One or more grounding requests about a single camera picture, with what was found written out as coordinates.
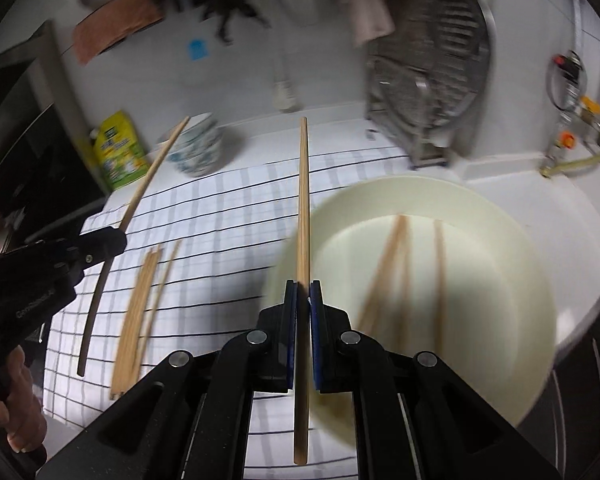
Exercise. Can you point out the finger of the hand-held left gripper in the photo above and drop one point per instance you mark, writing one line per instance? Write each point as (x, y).
(105, 245)

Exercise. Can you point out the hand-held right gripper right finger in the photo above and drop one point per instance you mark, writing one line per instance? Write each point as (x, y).
(316, 335)

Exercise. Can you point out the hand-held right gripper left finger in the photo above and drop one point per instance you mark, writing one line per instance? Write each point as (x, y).
(291, 335)

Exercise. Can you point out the single wooden chopstick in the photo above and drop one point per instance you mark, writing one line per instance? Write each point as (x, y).
(303, 210)
(406, 285)
(145, 185)

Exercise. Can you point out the pile of wooden chopsticks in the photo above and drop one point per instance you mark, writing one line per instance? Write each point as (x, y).
(135, 320)

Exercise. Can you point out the cream round plate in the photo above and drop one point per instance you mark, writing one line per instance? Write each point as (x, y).
(480, 270)

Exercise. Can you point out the person's left hand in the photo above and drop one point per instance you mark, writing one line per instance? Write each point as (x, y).
(25, 410)

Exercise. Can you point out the yellow seasoning pouch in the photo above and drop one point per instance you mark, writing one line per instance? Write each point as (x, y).
(117, 155)

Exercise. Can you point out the white checkered cloth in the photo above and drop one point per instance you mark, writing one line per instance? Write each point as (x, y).
(220, 220)

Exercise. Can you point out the blue patterned white bowl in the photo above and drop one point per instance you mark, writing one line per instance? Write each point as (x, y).
(202, 147)
(202, 127)
(200, 165)

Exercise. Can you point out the steel dish rack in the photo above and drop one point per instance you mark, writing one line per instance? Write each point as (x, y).
(425, 155)

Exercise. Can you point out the orange wavy dish cloth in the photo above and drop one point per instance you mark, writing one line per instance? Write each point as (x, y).
(110, 25)

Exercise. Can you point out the black hanging cloth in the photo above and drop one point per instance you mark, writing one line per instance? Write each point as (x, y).
(227, 0)

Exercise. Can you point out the black cabinet front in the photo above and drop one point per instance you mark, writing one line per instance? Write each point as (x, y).
(590, 385)

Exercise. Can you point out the perforated steel steamer tray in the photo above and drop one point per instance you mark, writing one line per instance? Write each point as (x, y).
(430, 35)

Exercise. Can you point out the pink hanging towel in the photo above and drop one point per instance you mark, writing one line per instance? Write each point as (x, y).
(365, 5)

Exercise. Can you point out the gas valve with red knob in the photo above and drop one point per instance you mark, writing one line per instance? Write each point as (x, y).
(572, 110)

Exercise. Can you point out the grey metal gas pipe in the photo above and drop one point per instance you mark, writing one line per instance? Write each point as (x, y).
(577, 15)

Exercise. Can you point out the blue plastic wall hook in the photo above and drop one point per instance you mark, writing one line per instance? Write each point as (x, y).
(197, 50)

